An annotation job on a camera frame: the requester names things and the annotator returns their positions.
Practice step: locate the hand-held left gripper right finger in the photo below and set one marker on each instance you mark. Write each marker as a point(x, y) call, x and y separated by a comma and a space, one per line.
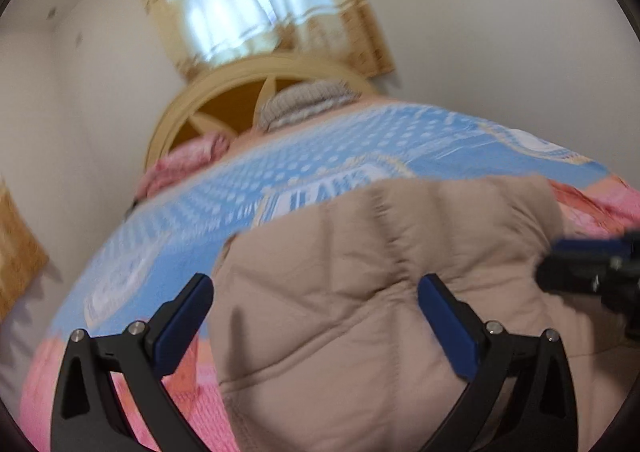
point(450, 332)

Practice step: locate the tan side window curtain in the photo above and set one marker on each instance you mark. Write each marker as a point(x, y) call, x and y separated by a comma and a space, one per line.
point(17, 252)

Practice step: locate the beige padded jacket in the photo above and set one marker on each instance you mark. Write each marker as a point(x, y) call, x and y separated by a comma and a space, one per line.
point(350, 282)

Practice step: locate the grey striped pillow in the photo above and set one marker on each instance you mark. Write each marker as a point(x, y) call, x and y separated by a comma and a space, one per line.
point(305, 100)

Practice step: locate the tan curtain behind headboard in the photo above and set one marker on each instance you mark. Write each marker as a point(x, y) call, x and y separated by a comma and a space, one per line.
point(360, 27)

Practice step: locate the cream arched wooden headboard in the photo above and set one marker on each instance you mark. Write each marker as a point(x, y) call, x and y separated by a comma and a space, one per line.
point(220, 82)

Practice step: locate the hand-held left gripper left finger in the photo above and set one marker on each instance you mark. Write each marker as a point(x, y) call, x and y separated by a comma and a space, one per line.
point(180, 327)

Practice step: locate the blue and pink printed blanket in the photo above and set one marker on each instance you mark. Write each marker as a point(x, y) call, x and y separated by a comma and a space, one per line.
point(200, 212)

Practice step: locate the pink pillow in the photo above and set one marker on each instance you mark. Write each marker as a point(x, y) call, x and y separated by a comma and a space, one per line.
point(182, 157)

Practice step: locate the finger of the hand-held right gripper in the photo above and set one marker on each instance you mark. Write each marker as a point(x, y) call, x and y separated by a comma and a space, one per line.
point(575, 272)

